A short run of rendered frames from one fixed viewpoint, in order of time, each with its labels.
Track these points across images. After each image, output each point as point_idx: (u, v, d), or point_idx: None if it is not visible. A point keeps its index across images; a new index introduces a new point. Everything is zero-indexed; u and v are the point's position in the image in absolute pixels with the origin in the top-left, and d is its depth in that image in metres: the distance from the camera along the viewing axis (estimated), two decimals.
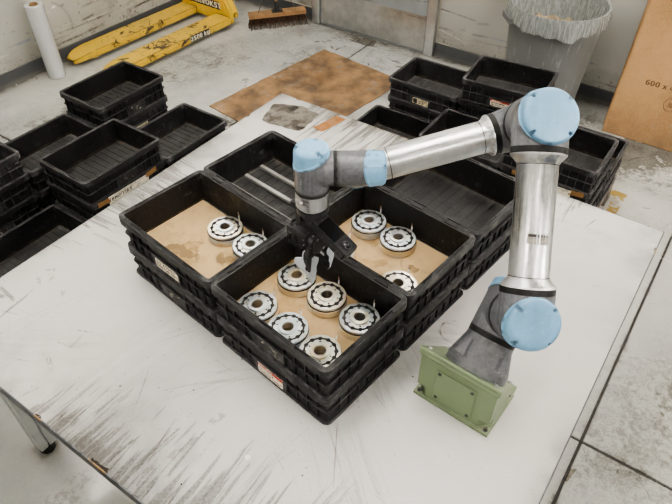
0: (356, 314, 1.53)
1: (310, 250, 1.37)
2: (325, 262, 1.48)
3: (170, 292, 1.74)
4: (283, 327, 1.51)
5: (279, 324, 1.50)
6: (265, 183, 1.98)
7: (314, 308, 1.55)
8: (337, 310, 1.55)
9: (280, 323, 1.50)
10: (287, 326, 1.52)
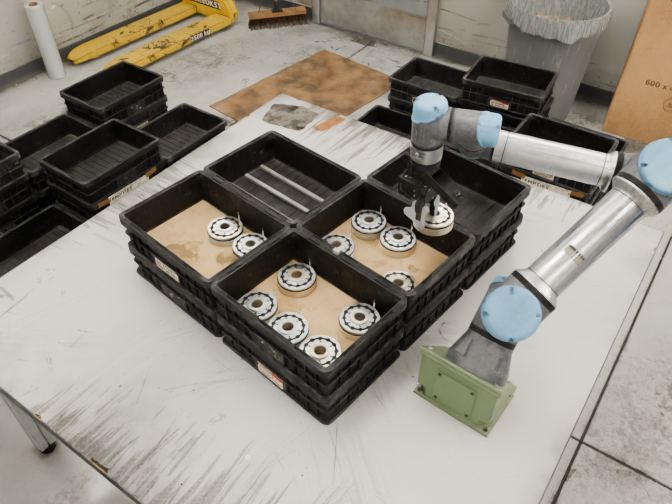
0: (356, 314, 1.53)
1: (422, 200, 1.47)
2: (430, 213, 1.57)
3: (170, 292, 1.74)
4: (283, 327, 1.51)
5: (279, 324, 1.50)
6: (265, 183, 1.98)
7: None
8: (444, 228, 1.55)
9: (280, 323, 1.50)
10: (287, 326, 1.52)
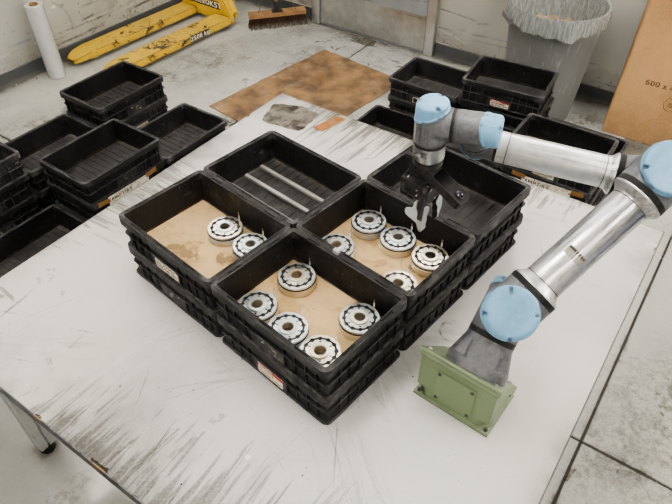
0: (356, 314, 1.53)
1: (424, 200, 1.47)
2: (432, 212, 1.58)
3: (170, 292, 1.74)
4: (283, 327, 1.51)
5: (279, 324, 1.50)
6: (265, 183, 1.98)
7: (418, 266, 1.66)
8: None
9: (280, 323, 1.50)
10: (287, 326, 1.52)
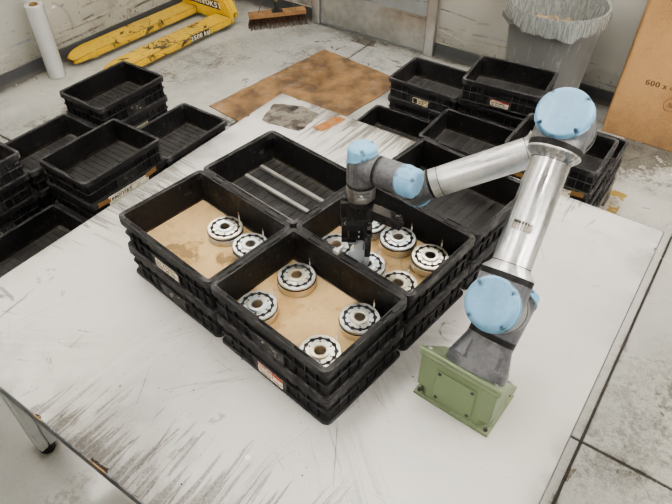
0: (356, 314, 1.53)
1: (370, 236, 1.59)
2: (363, 249, 1.70)
3: (170, 292, 1.74)
4: (362, 264, 1.68)
5: (359, 260, 1.66)
6: (265, 183, 1.98)
7: (418, 266, 1.66)
8: None
9: None
10: None
